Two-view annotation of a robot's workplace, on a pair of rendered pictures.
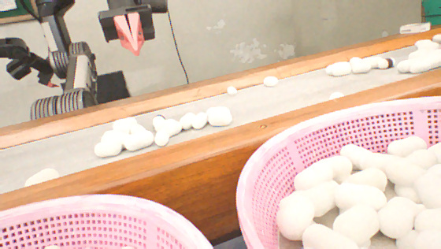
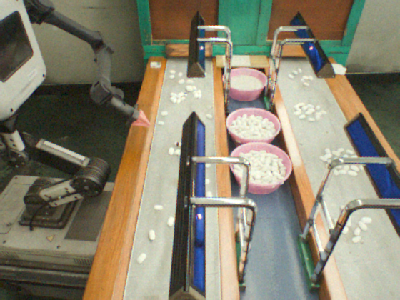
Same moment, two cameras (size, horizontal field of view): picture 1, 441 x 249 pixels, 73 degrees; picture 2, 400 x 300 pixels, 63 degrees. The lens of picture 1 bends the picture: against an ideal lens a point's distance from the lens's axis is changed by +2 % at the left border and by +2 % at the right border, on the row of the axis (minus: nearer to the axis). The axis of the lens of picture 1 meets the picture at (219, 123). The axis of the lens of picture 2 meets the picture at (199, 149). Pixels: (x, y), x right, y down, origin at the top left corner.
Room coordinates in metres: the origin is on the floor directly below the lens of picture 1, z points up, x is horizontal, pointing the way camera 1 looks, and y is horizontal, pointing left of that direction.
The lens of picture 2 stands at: (0.05, 1.19, 1.75)
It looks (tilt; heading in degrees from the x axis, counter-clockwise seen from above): 42 degrees down; 285
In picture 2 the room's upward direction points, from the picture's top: straight up
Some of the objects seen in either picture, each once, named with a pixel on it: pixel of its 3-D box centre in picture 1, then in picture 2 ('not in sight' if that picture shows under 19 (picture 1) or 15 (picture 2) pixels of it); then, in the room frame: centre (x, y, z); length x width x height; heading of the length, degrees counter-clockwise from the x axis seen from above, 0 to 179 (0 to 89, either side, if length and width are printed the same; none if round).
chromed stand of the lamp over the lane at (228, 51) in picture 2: not in sight; (212, 73); (0.39, -0.34, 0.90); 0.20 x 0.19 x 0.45; 105
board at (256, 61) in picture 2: not in sight; (241, 61); (0.30, -0.77, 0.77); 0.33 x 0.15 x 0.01; 15
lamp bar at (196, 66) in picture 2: not in sight; (197, 40); (0.47, -0.32, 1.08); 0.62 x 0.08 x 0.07; 105
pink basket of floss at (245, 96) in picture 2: not in sight; (243, 85); (0.24, -0.56, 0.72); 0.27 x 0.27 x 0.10
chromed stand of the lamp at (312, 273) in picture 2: not in sight; (348, 228); (-0.24, 0.50, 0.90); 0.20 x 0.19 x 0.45; 105
